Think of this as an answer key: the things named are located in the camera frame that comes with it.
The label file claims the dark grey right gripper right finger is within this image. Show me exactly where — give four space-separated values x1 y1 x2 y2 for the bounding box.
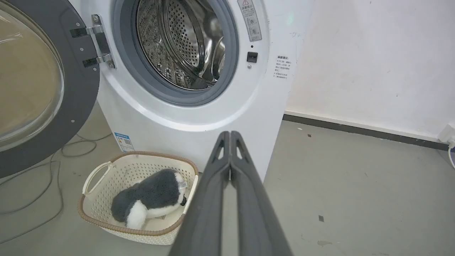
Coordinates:
230 131 294 256

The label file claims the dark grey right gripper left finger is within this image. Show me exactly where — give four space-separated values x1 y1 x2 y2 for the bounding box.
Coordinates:
168 131 231 256

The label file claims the white front-load washing machine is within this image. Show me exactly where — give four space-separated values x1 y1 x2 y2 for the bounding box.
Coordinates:
69 0 315 182

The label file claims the grey round washing machine door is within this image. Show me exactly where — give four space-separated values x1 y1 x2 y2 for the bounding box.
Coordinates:
0 0 115 179

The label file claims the grey and white plush toy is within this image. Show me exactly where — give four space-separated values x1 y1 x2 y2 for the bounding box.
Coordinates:
111 169 188 230

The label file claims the cream perforated laundry basket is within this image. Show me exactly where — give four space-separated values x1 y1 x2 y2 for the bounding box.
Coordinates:
77 151 199 246

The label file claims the thin grey floor cable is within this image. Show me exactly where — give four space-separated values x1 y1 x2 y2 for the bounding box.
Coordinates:
0 133 113 244

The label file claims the white wall power plug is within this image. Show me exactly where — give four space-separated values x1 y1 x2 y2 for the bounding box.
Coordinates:
438 123 455 144

